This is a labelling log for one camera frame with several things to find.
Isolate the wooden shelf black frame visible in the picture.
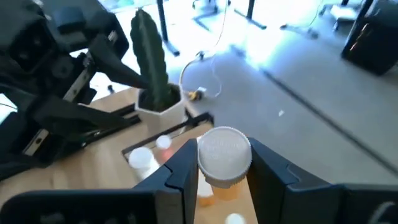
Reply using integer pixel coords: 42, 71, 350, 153
121, 112, 261, 224

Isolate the white hexagonal planter pot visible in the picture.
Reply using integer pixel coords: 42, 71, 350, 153
134, 83, 188, 135

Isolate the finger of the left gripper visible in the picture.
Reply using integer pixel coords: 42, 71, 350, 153
34, 96, 141, 134
89, 34, 150, 90

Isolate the black speaker box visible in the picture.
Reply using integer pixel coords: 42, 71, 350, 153
340, 0, 398, 77

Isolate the tall green cactus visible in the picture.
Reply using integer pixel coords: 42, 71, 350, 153
129, 8, 171, 111

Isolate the white floor cable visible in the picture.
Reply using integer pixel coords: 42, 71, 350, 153
178, 0, 233, 100

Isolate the black aluminium table frame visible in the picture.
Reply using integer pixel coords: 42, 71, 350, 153
79, 104, 142, 149

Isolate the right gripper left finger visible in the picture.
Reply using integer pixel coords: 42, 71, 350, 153
0, 139, 199, 224

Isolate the medium white blue-label bottle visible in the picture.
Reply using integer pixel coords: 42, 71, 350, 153
127, 146, 160, 181

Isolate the pink translucent pill bottle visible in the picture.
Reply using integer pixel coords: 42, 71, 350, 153
155, 135, 175, 163

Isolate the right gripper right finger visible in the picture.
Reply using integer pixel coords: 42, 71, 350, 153
247, 138, 398, 224

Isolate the large amber pill bottle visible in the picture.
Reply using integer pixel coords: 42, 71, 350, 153
197, 126, 253, 202

